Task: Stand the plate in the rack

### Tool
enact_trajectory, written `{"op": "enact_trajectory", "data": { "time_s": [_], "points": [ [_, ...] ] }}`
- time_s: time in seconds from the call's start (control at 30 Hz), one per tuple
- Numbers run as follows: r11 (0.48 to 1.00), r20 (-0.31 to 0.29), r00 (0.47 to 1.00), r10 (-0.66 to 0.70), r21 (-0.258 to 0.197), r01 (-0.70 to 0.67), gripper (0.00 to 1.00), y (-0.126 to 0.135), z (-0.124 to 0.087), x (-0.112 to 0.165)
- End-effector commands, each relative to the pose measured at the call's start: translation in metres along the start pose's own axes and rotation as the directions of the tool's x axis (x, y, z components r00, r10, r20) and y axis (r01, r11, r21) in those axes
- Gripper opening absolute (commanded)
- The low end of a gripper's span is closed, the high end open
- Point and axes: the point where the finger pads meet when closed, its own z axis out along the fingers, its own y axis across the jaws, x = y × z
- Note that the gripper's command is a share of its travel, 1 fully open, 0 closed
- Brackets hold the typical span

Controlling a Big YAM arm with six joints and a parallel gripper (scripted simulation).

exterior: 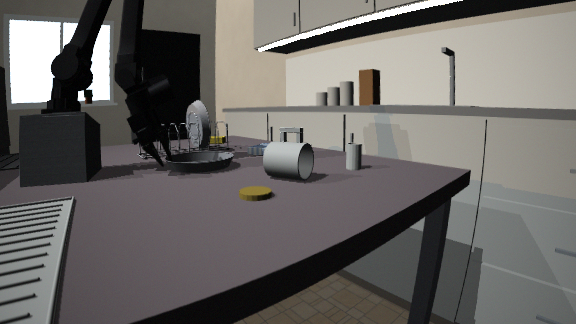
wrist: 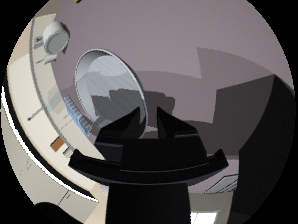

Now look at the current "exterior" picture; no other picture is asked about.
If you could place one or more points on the yellow sponge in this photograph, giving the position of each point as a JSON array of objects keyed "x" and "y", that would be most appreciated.
[{"x": 222, "y": 139}]

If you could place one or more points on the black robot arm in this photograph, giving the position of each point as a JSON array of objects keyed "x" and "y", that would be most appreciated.
[{"x": 71, "y": 68}]

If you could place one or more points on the grey cylinder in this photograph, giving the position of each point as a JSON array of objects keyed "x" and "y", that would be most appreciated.
[{"x": 353, "y": 156}]

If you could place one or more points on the grey ribbed draining mat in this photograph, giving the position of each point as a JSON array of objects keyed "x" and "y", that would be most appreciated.
[{"x": 33, "y": 238}]

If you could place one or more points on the blue checkered towel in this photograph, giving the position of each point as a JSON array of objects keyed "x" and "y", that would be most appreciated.
[{"x": 257, "y": 149}]

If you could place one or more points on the grey mug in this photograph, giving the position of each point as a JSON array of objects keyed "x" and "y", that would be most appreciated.
[{"x": 290, "y": 160}]

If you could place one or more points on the flat round gold disc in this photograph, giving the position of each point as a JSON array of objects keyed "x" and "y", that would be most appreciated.
[{"x": 255, "y": 193}]

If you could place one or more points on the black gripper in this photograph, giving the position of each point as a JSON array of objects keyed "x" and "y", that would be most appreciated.
[{"x": 162, "y": 135}]

